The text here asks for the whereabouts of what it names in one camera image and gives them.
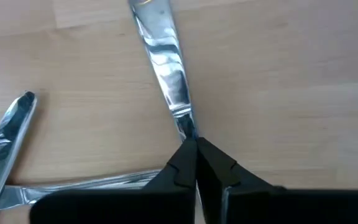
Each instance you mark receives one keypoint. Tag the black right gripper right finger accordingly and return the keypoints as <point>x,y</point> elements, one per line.
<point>291,208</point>

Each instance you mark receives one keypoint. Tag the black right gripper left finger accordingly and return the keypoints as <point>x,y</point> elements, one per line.
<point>120,208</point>

